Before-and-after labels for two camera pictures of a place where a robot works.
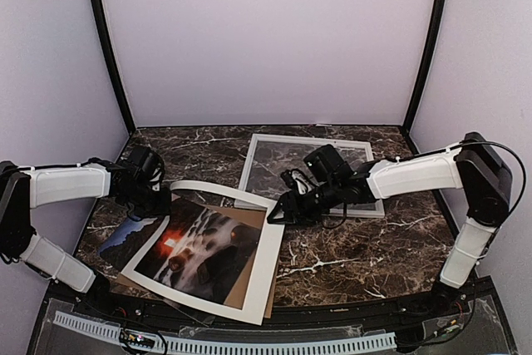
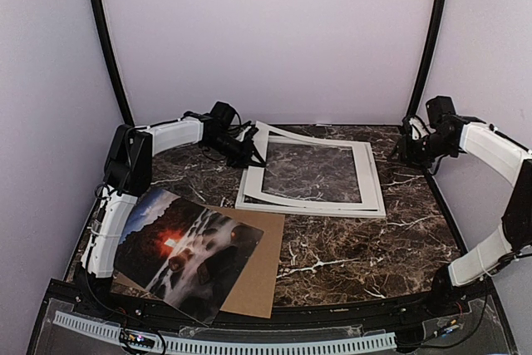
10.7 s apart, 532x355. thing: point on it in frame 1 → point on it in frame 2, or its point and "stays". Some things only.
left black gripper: x=164 y=208 → x=244 y=157
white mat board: x=263 y=265 → x=366 y=180
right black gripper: x=287 y=199 → x=407 y=150
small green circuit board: x=135 y=337 stays
